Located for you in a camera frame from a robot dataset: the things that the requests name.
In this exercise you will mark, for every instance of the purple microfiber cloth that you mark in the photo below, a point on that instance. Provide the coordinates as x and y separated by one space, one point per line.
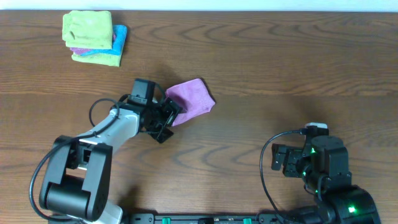
193 96

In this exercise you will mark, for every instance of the folded green bottom cloth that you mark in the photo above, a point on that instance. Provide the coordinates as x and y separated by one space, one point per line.
100 58

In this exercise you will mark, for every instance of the folded blue cloth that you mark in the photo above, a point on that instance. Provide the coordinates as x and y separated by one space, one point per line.
120 33

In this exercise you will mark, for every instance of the folded green top cloth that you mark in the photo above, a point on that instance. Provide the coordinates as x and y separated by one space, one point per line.
88 29

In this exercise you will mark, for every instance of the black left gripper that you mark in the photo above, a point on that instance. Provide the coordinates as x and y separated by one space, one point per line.
165 117

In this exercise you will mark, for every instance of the folded green cloth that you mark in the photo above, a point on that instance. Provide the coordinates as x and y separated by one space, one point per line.
88 29
100 58

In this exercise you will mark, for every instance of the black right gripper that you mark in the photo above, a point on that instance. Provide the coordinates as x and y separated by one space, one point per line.
292 155

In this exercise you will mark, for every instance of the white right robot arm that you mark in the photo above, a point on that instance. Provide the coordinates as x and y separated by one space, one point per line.
323 166

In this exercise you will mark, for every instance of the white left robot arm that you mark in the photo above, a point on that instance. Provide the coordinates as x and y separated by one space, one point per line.
77 177

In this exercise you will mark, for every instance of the folded purple stacked cloth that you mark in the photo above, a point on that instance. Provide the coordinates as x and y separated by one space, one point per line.
79 51

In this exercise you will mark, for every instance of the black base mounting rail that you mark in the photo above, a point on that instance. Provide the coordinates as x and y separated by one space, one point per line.
150 218

